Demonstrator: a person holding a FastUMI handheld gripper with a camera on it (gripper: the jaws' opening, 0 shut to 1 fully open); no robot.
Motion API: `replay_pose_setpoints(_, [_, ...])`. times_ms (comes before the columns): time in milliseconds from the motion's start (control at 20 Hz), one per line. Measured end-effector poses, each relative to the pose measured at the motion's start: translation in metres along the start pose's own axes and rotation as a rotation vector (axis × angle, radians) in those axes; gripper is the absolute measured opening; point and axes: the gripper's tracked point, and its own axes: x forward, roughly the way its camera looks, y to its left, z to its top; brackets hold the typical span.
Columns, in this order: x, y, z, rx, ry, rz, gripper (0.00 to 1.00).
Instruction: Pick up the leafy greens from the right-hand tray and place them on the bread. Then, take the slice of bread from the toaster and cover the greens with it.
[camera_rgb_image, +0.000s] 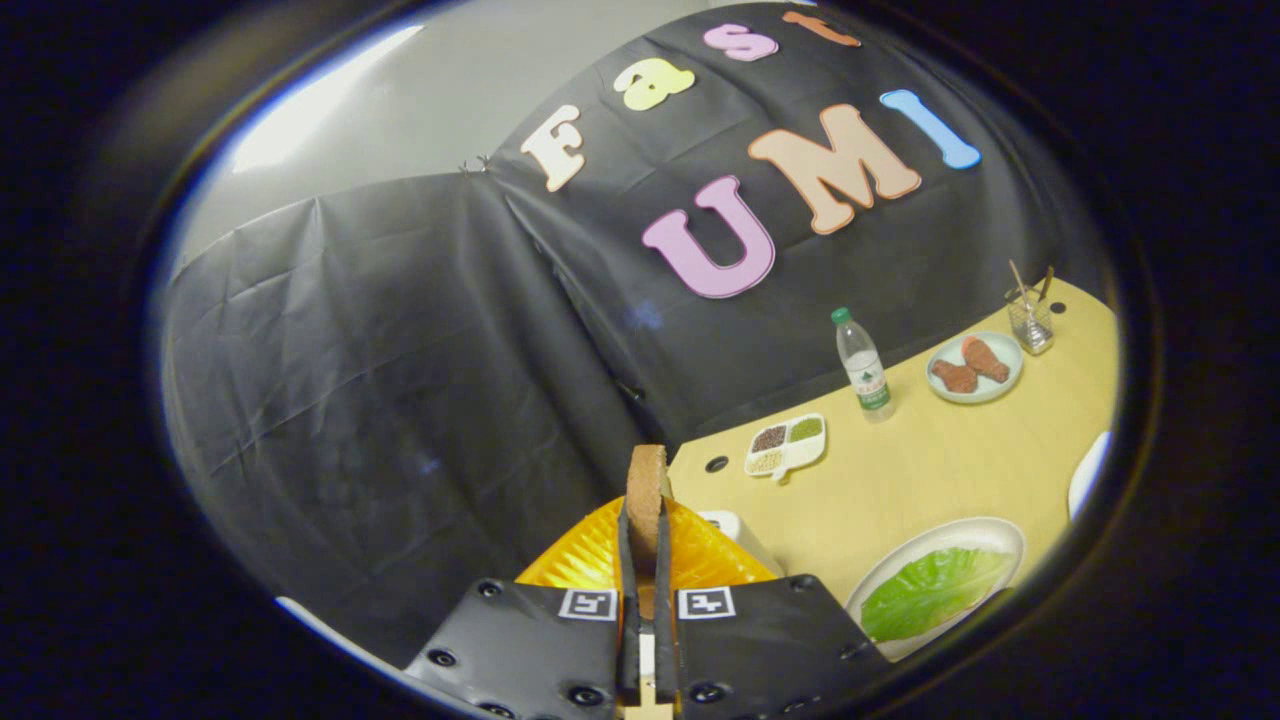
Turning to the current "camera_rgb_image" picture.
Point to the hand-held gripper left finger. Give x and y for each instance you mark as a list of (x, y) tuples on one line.
[(629, 600)]

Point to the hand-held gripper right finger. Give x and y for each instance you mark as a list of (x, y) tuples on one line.
[(664, 600)]

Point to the brown bread slice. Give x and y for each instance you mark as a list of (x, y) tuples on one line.
[(647, 490)]

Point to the white appliance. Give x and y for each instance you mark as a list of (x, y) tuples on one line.
[(745, 540)]

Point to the white divided seasoning dish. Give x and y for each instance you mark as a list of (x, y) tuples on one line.
[(790, 447)]

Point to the white oval plate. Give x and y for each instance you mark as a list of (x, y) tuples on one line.
[(905, 572)]

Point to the green lettuce leaf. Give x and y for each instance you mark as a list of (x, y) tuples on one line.
[(935, 592)]

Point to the clear plastic water bottle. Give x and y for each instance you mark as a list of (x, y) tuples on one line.
[(865, 370)]

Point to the black backdrop cloth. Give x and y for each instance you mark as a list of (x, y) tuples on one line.
[(400, 380)]

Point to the fried chicken piece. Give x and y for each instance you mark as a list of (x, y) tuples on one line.
[(986, 358), (955, 377)]

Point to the white plate with fried chicken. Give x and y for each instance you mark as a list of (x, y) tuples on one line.
[(975, 368)]

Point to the clear glass utensil holder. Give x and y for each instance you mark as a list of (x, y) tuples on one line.
[(1031, 322)]

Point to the wooden stick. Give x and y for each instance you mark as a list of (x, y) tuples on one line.
[(1045, 284), (1019, 280)]

